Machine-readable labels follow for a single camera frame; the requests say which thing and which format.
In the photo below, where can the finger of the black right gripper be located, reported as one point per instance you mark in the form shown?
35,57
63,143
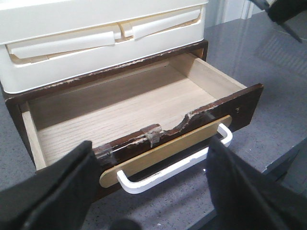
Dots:
280,11

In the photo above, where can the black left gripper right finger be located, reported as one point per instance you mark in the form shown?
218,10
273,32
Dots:
245,199

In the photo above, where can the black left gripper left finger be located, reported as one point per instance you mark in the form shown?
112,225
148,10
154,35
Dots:
56,198

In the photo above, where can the wooden drawer white handle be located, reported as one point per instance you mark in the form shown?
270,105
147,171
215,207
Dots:
140,120

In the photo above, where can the dark brown wooden drawer cabinet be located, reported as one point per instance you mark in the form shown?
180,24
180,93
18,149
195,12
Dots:
18,104

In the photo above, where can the white plastic storage box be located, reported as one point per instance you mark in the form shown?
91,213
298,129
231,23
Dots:
46,41

